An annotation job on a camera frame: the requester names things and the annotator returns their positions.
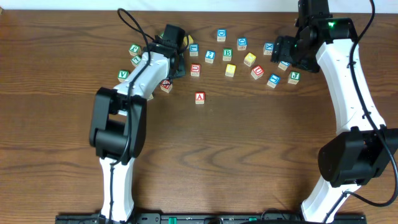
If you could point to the red u block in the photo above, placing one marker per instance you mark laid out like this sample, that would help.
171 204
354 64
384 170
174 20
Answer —
257 72
195 70

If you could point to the blue d block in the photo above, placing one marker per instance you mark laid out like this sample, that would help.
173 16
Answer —
242 43
221 35

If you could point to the green B block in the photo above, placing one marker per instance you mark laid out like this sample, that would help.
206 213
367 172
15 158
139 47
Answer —
227 55

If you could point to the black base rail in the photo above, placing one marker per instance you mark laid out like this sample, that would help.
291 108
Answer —
156 218

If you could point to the blue L block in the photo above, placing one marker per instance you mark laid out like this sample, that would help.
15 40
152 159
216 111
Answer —
193 50

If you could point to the green 7 block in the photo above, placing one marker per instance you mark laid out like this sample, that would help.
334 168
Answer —
136 60

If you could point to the red U block left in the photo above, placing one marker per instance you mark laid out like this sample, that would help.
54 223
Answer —
195 70

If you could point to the blue X block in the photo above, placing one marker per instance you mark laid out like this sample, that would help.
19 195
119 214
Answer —
268 48

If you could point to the red U block right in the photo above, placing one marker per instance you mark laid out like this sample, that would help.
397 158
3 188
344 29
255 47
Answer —
257 72

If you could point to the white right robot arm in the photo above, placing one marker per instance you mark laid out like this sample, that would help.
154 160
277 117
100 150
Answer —
364 146

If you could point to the green j block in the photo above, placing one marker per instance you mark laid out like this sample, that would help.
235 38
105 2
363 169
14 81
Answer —
134 50
294 78

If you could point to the green J block left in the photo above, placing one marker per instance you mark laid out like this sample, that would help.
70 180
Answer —
134 50

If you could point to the blue 2 block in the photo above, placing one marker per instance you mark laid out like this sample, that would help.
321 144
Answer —
210 56

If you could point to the blue D block far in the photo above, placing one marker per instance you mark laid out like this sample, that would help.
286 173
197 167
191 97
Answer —
221 35

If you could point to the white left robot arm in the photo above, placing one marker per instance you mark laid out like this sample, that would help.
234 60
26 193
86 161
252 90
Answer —
118 124

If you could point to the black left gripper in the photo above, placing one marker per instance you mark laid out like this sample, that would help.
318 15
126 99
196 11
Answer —
182 71

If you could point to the yellow O block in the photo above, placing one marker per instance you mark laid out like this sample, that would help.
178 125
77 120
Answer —
188 40

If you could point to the blue D block near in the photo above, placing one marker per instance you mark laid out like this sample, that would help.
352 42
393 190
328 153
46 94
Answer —
242 43

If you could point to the yellow S block centre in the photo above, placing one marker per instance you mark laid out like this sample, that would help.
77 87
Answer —
230 70

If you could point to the red E block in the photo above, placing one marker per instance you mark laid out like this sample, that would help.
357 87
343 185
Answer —
166 86

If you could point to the red A block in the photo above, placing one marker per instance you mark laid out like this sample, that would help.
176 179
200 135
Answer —
200 98

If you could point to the green J block right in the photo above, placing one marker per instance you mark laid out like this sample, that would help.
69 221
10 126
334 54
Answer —
294 78

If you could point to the green V block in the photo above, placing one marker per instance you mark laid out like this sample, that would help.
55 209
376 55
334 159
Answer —
122 75

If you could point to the blue I block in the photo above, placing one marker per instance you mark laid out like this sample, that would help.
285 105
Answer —
273 80

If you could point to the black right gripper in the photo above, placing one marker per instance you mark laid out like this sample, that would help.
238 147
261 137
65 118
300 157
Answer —
282 49

